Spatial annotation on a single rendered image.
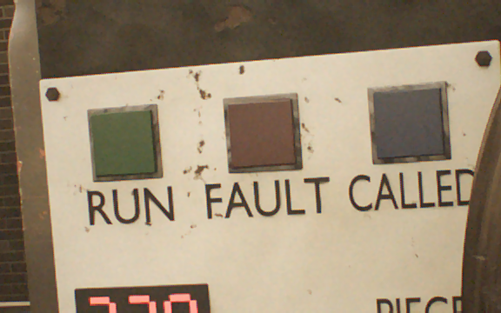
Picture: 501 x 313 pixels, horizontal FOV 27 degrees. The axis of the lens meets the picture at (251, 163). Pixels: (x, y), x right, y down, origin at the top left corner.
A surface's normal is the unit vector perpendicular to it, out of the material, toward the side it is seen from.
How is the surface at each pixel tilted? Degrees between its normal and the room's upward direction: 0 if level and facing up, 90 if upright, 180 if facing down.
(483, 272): 90
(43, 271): 90
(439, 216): 90
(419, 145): 90
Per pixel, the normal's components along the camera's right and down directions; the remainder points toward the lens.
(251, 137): -0.22, 0.07
